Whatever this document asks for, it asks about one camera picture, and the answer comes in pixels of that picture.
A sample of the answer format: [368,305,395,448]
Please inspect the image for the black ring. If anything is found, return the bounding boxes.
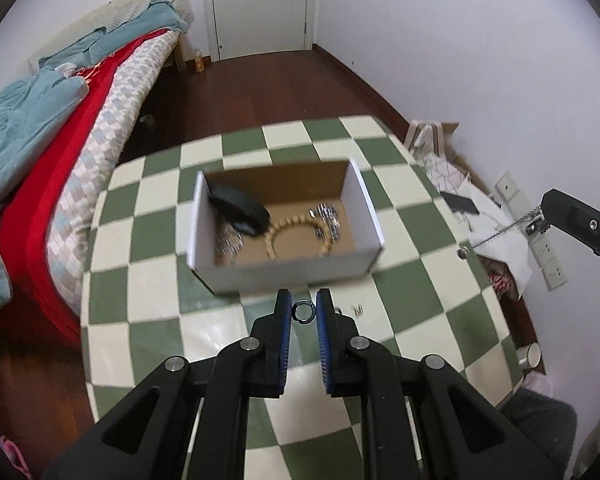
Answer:
[291,299,316,324]

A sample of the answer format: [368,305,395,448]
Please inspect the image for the wooden bead bracelet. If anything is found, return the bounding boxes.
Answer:
[263,212,334,262]

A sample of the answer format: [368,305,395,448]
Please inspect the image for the silver pearl bracelet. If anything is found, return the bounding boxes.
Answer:
[214,219,246,266]

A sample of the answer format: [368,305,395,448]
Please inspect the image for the chunky silver chain bracelet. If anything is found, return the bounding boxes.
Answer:
[307,202,342,245]

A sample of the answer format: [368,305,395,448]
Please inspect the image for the black fitness band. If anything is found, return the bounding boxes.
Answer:
[208,183,271,237]

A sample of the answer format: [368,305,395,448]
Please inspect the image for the thin silver chain necklace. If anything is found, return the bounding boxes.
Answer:
[456,204,552,261]

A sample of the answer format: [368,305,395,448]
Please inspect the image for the small silver earring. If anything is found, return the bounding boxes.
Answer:
[352,304,364,318]

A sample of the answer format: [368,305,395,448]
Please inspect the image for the white cardboard box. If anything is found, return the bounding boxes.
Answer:
[186,159,385,295]

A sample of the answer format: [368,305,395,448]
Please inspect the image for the white red plastic bag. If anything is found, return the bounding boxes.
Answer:
[480,257,519,300]

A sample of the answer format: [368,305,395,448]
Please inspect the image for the white mug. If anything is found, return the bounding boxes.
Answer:
[516,341,542,370]

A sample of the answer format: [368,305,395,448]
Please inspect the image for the black smartphone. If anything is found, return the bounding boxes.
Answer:
[440,192,480,216]

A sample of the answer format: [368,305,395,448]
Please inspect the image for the small bottle on floor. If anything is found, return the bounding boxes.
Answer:
[194,48,206,73]

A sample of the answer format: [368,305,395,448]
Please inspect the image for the pink slippers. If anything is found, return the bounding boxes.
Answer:
[1,436,32,480]

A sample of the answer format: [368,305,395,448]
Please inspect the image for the bed with red sheet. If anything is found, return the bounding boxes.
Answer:
[0,0,193,348]

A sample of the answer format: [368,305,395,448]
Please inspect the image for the white door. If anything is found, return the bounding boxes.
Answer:
[204,0,316,62]

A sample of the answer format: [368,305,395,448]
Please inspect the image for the teal blue blanket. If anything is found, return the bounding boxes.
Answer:
[0,0,188,309]

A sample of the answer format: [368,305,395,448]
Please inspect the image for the white wall socket strip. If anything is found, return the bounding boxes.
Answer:
[495,172,568,290]

